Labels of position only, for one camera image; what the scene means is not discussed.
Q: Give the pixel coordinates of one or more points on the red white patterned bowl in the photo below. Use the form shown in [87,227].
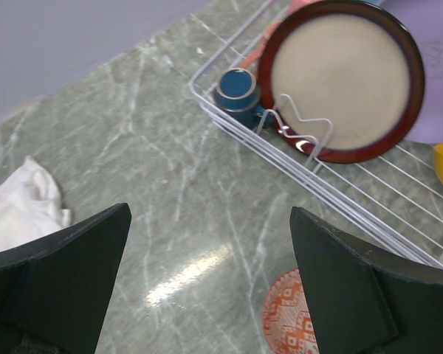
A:
[286,320]

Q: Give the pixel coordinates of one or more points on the white wire dish rack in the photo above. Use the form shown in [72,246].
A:
[396,199]

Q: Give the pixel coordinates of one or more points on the pink patterned cup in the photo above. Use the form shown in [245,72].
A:
[256,53]

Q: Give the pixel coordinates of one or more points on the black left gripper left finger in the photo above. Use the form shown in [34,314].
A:
[57,288]

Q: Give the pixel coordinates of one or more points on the dark red rimmed plate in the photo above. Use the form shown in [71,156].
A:
[345,79]

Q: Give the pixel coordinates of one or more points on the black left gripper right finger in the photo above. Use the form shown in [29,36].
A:
[362,298]

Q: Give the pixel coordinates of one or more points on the lavender plate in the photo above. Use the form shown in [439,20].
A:
[424,20]

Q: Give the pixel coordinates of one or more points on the pink plastic cup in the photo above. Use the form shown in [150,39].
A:
[295,5]

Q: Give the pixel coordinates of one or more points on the white folded cloth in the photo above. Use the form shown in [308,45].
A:
[30,206]

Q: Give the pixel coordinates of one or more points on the dark blue ceramic mug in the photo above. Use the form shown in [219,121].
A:
[238,95]

